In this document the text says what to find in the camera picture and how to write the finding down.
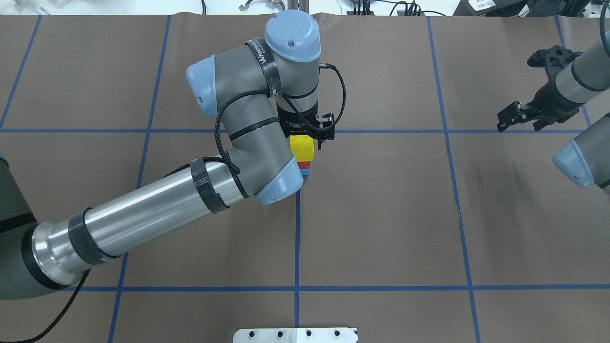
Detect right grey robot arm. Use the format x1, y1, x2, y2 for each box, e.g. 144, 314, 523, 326
497, 32, 610, 193

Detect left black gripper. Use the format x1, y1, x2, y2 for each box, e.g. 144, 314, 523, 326
277, 106, 336, 151

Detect yellow cube block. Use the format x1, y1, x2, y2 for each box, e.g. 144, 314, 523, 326
288, 135, 315, 162

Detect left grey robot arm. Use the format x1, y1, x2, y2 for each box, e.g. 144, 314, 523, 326
0, 10, 340, 300

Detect metal clamp at table edge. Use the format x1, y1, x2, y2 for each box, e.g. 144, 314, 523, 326
285, 0, 311, 14

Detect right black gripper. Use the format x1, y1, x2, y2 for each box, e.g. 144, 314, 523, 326
497, 45, 582, 133

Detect white metal camera stand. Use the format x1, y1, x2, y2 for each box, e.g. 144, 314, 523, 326
233, 327, 359, 343

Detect black cables at table edge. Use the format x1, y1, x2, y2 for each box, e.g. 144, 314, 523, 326
346, 0, 448, 17

